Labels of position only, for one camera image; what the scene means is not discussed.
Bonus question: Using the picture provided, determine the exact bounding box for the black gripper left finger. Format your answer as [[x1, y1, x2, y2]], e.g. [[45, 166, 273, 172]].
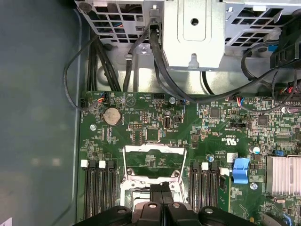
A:
[[76, 184, 164, 226]]

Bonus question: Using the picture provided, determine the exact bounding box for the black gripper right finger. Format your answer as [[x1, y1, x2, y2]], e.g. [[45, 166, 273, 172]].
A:
[[163, 181, 257, 226]]

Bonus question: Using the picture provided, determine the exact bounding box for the silver CPU plate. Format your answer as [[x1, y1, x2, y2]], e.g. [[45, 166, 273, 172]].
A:
[[124, 187, 183, 209]]

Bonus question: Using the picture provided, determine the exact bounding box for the metal socket cover frame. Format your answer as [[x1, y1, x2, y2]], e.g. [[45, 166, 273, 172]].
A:
[[123, 143, 188, 184]]

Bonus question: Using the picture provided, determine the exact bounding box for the CPU socket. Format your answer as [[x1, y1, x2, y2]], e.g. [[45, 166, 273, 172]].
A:
[[119, 180, 189, 212]]

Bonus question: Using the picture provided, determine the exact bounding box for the blue expansion slot latch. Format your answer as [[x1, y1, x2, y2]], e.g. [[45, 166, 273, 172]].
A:
[[232, 157, 250, 185]]

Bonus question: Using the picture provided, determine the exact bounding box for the green motherboard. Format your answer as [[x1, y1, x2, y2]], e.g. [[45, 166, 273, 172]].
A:
[[79, 90, 301, 226]]

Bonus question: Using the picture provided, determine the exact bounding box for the silver coin battery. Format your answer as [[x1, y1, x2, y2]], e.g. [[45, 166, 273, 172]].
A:
[[104, 107, 122, 125]]

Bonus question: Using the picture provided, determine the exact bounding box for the silver finned heat sink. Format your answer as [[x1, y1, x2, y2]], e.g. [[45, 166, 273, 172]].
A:
[[266, 155, 301, 196]]

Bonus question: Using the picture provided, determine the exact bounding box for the black PC case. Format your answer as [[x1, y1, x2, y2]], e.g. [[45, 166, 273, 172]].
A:
[[0, 0, 91, 226]]

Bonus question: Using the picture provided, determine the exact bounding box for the silver perforated drive cage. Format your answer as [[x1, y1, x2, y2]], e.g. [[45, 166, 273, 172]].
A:
[[75, 0, 301, 71]]

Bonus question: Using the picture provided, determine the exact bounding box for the thick black cable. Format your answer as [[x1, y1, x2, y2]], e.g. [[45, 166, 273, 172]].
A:
[[148, 22, 290, 104]]

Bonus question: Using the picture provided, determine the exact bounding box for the dark grey cable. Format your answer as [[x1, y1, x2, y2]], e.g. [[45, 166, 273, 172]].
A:
[[122, 22, 152, 93]]

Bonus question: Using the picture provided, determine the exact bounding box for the black cable bundle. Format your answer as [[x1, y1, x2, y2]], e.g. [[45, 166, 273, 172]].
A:
[[86, 39, 122, 93]]

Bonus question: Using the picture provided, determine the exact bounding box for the thin black wire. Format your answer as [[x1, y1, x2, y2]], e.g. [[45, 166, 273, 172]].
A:
[[62, 35, 106, 112]]

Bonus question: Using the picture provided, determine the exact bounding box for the silver metal bracket plate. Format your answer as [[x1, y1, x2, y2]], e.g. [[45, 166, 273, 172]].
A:
[[163, 0, 226, 71]]

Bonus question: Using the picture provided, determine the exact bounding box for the black plastic cable holder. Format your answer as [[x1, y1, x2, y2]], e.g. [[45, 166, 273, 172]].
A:
[[270, 22, 301, 69]]

